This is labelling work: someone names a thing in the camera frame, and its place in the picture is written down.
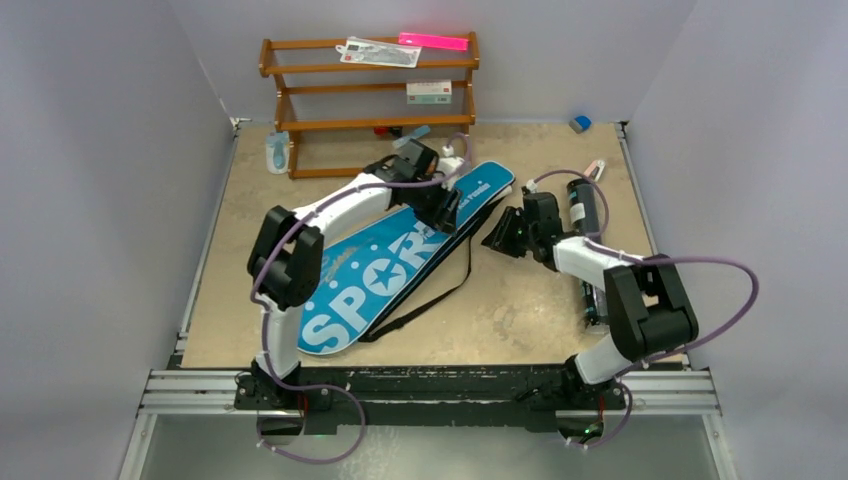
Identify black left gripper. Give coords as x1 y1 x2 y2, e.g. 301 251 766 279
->
407 176 460 235

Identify black shuttlecock tube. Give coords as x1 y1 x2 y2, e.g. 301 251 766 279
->
566 178 609 334

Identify blue racket bag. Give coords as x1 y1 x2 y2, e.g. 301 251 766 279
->
298 161 515 356

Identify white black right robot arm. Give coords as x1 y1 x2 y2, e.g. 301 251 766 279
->
482 193 699 407

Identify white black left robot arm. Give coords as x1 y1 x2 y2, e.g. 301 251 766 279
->
247 140 471 409

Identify red black stamp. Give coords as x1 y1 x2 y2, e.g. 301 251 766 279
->
372 126 404 139

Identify pink white small clip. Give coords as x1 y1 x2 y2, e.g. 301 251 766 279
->
584 159 606 182

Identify white green small box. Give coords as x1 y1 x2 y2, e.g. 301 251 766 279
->
406 80 453 105

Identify blue white eraser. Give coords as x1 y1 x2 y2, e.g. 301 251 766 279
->
569 115 592 134

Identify wooden shelf rack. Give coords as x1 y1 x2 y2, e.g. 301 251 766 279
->
258 31 481 179

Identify pink ruler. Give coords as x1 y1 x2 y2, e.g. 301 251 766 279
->
398 32 469 51

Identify blue white packaged item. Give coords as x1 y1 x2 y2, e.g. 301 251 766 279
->
265 131 290 175

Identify white plastic package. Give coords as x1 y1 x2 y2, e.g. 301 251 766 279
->
335 37 422 69

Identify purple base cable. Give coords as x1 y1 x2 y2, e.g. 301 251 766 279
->
238 357 368 466

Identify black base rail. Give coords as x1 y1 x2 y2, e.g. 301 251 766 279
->
234 364 626 435

